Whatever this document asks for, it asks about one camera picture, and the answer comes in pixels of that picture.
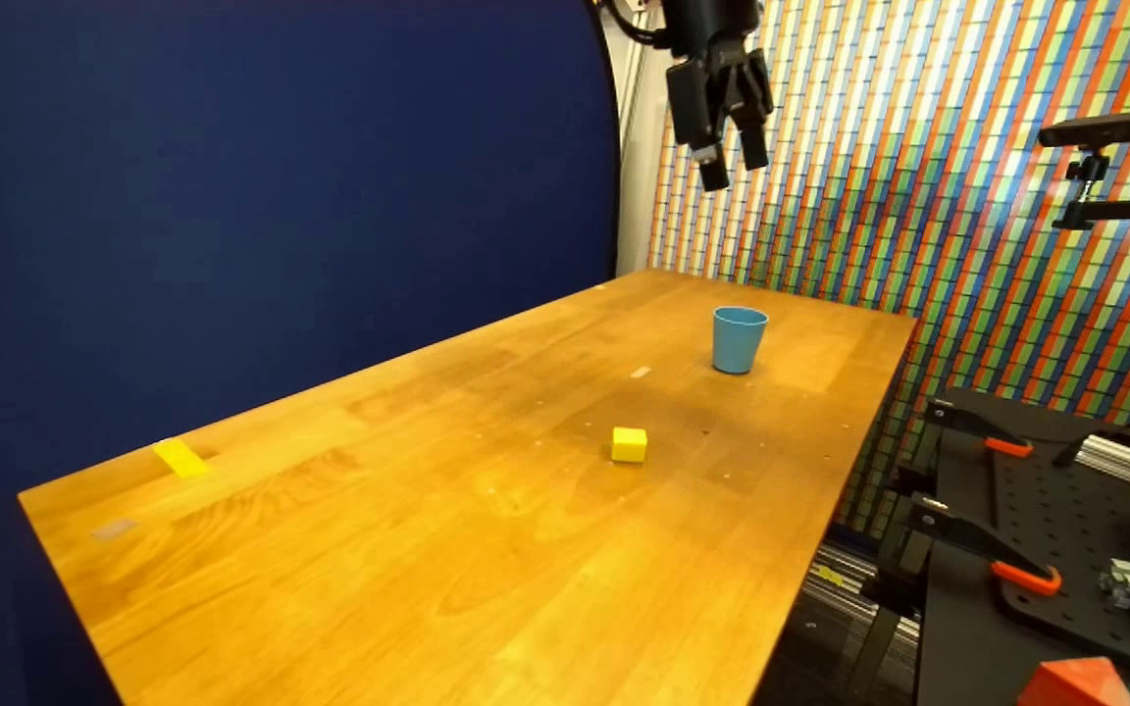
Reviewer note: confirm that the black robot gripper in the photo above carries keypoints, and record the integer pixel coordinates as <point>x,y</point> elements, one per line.
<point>723,41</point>

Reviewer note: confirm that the yellow foam block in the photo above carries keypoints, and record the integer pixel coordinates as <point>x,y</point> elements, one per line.
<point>630,445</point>

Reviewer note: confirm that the blue plastic cup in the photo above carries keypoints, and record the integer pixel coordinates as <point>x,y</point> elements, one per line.
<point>737,341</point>

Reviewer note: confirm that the dark blue backdrop panel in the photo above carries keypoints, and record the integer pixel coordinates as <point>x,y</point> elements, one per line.
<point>265,181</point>

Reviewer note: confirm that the black perforated breadboard table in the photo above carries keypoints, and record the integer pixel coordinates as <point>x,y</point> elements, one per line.
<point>1062,522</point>

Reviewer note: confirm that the yellow tape strip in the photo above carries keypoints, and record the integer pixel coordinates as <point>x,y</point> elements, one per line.
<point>180,459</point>

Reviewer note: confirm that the orange red angular object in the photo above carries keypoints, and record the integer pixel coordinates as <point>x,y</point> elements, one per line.
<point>1075,683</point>

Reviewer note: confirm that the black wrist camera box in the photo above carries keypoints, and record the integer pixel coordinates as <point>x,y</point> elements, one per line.
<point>684,105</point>

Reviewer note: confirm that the black external camera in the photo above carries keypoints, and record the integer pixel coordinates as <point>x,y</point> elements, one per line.
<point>1100,126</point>

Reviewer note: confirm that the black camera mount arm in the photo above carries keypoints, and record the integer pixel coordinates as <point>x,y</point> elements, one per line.
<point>1118,209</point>

